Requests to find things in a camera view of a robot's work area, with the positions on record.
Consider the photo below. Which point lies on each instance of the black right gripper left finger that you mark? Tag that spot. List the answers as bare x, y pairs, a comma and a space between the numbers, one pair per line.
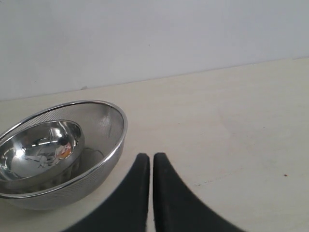
126, 209

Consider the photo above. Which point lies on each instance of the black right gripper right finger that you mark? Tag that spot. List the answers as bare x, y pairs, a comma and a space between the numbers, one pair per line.
177, 208

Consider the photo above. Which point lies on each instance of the steel mesh strainer bowl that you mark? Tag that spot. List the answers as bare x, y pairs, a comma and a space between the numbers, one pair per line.
104, 126

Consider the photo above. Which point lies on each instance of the small shiny steel bowl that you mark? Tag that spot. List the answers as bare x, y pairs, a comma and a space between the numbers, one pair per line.
38, 153

